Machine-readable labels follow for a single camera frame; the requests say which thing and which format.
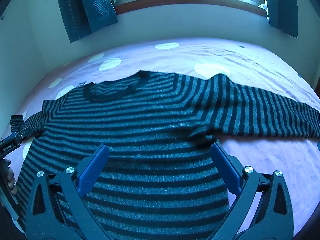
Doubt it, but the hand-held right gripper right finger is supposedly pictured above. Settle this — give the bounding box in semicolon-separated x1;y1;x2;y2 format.
211;143;294;240

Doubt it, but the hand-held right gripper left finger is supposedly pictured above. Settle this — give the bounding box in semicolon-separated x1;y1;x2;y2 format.
25;143;112;240

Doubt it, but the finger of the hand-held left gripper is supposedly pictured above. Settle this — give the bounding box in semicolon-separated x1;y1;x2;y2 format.
0;127;34;159

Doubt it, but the grey black striped sweater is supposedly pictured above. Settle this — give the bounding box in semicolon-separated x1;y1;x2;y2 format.
10;70;320;240

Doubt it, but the person's left hand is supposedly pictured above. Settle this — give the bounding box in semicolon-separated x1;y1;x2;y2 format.
5;165;18;196

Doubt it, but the pink dotted bed sheet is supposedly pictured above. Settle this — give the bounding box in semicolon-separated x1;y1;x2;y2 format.
0;37;320;240

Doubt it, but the teal curtain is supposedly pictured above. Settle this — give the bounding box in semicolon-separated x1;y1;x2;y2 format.
55;0;118;43
262;0;299;38

